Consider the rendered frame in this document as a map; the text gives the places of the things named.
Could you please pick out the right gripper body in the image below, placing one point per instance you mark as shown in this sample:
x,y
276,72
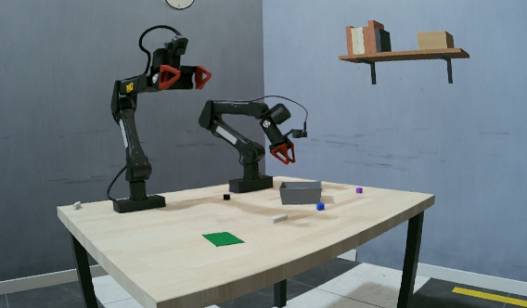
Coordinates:
x,y
186,74

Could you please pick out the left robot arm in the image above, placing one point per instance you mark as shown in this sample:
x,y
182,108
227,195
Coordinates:
x,y
252,151

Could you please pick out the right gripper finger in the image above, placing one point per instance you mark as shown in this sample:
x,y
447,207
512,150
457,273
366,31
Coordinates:
x,y
164,76
199,82

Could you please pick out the grey basket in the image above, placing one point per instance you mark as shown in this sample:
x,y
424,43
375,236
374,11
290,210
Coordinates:
x,y
292,193

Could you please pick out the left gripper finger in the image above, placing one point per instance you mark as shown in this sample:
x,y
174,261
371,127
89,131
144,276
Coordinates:
x,y
292,151
275,151

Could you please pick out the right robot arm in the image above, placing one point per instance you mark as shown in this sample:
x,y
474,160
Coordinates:
x,y
124,108

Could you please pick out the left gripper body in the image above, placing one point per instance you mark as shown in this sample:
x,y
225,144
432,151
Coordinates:
x,y
274,134

